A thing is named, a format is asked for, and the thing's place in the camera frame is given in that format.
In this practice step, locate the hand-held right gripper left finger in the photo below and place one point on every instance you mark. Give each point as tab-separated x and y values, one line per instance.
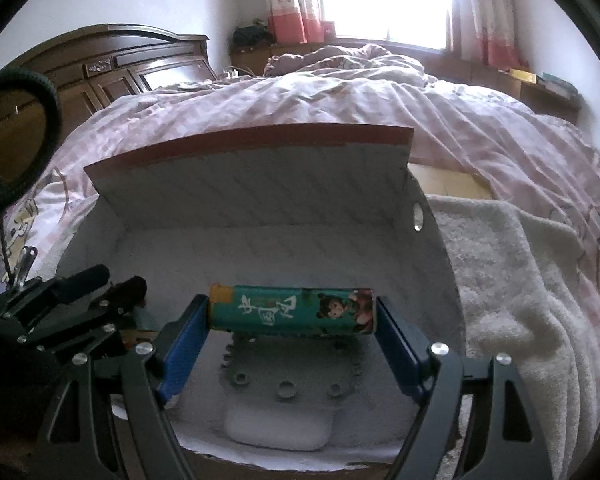
180	360

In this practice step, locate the green printed carton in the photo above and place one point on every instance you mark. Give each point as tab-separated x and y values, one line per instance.
290	310

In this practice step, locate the wooden nightstand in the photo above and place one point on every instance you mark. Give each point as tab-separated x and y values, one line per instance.
250	60

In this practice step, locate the white rounded case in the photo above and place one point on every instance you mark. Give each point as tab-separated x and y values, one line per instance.
277	430

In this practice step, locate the yellow book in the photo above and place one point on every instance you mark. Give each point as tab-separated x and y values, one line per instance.
524	76

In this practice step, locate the wooden window ledge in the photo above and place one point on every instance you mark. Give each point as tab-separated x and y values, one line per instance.
545	102

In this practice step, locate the teal book stack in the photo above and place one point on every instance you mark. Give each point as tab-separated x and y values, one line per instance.
559	85

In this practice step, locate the white fleece blanket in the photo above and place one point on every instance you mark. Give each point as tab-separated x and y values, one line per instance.
520	285

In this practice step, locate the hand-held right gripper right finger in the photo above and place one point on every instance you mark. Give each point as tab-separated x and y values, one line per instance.
397	355

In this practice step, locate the red cardboard box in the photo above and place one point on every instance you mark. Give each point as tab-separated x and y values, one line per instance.
280	210

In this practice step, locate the dark wooden headboard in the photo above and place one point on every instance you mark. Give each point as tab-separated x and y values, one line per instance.
105	70

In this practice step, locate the bright window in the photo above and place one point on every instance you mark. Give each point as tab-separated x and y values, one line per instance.
385	0

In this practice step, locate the dark bag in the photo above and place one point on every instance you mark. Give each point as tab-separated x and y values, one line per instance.
252	35

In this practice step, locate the clear plastic blister shell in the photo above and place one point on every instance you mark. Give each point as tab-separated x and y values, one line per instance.
290	375

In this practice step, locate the pink printed quilt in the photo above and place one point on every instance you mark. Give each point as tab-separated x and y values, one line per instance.
480	125

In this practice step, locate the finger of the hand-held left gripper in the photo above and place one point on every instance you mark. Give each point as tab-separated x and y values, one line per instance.
95	317
80	282

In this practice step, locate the yellow bamboo mat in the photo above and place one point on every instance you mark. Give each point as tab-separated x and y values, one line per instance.
450	180

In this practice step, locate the white and pink curtain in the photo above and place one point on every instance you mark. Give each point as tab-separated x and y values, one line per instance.
485	15
292	0

